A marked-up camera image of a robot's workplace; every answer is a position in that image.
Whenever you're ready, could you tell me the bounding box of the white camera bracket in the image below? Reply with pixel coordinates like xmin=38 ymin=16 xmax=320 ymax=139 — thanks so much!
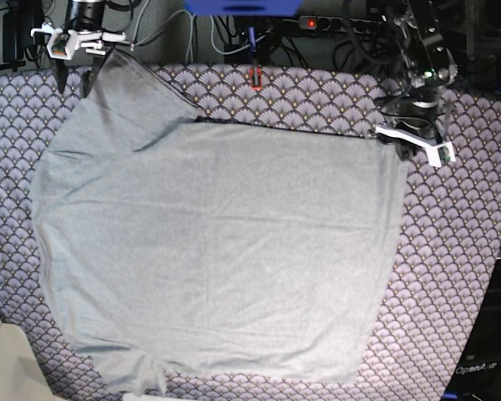
xmin=375 ymin=124 xmax=456 ymax=168
xmin=30 ymin=23 xmax=129 ymax=61

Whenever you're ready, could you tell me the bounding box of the black OpenArm box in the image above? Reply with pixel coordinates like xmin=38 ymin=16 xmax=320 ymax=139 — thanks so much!
xmin=442 ymin=259 xmax=501 ymax=400

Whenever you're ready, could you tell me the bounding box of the black power adapter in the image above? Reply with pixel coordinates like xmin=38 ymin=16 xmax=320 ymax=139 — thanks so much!
xmin=2 ymin=0 xmax=44 ymax=63

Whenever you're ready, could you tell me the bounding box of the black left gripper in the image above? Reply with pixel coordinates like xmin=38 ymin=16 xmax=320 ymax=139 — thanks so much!
xmin=390 ymin=99 xmax=438 ymax=145

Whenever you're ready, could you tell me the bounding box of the red table clamp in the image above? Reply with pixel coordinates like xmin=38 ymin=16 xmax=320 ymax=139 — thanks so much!
xmin=249 ymin=66 xmax=262 ymax=90

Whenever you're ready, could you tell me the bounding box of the blue clamp handle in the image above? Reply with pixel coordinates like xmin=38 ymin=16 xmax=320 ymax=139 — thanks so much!
xmin=247 ymin=26 xmax=256 ymax=58

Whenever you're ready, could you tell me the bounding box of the white cable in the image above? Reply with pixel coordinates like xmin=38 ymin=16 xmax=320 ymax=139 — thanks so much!
xmin=131 ymin=0 xmax=195 ymax=62

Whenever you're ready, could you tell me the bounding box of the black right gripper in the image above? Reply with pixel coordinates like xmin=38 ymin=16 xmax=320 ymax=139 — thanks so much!
xmin=53 ymin=14 xmax=109 ymax=98

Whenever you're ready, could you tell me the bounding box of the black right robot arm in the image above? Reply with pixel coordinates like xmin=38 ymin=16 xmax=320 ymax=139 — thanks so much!
xmin=48 ymin=1 xmax=113 ymax=98

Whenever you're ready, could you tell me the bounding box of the black power strip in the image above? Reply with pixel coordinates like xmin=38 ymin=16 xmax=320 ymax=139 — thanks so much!
xmin=296 ymin=15 xmax=380 ymax=33

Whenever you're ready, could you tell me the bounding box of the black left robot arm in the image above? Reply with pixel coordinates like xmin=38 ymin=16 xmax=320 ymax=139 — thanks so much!
xmin=376 ymin=1 xmax=458 ymax=168

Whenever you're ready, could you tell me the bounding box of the white foam board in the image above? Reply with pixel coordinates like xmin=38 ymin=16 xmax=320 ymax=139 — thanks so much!
xmin=0 ymin=318 xmax=54 ymax=400

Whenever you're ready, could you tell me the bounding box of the light grey T-shirt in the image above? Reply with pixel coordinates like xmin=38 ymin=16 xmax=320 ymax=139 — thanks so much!
xmin=29 ymin=53 xmax=408 ymax=393

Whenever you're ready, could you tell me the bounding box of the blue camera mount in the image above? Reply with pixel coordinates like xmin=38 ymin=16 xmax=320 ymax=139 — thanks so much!
xmin=185 ymin=0 xmax=301 ymax=17

